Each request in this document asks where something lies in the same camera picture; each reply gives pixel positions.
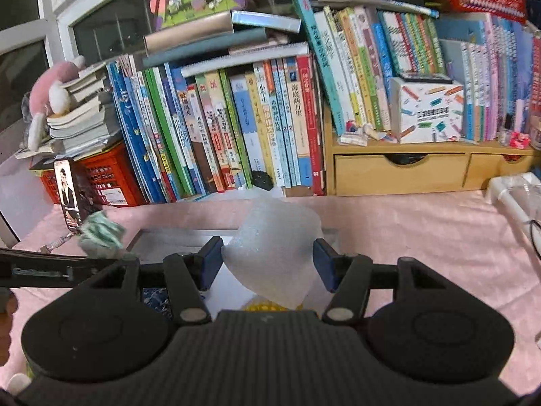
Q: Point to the blue patterned cloth pouch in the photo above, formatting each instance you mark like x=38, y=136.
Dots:
x=156, y=302

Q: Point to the small black box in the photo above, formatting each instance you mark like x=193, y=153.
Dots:
x=262, y=181

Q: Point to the silver blue flat book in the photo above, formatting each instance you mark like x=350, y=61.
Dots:
x=266, y=21

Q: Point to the gold sequin pouch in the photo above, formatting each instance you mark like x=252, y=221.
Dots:
x=262, y=305

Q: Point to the pink and white plush toy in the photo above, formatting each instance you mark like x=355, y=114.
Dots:
x=59, y=74

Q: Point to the small paper toys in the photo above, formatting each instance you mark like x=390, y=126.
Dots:
x=363, y=131

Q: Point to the wooden drawer organizer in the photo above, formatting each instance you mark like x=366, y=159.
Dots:
x=380, y=173

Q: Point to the pencil print white box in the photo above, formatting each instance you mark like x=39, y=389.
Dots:
x=427, y=114

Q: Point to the translucent plastic bin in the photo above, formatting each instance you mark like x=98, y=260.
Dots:
x=21, y=194

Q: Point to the tan flat book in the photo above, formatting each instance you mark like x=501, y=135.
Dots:
x=190, y=34

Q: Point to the green checked cloth bundle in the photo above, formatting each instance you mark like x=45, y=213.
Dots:
x=101, y=234

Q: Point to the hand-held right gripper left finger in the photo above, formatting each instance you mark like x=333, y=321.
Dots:
x=211, y=260

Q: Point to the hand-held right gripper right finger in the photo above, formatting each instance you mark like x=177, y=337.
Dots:
x=325, y=262

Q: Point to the white foam block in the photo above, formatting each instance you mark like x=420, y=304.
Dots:
x=274, y=253

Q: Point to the stack of flat books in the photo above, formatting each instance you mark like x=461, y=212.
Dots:
x=80, y=118

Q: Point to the teal flat book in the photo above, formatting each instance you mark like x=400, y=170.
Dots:
x=211, y=46

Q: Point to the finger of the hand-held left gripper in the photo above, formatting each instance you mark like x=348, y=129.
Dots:
x=84, y=268

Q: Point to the red plastic basket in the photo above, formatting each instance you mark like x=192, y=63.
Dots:
x=110, y=173

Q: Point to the dark photo print tin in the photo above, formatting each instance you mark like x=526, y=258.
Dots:
x=69, y=194

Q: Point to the white lamp tube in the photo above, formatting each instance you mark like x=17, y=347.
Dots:
x=507, y=203

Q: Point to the white cardboard box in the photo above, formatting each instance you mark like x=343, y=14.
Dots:
x=169, y=241

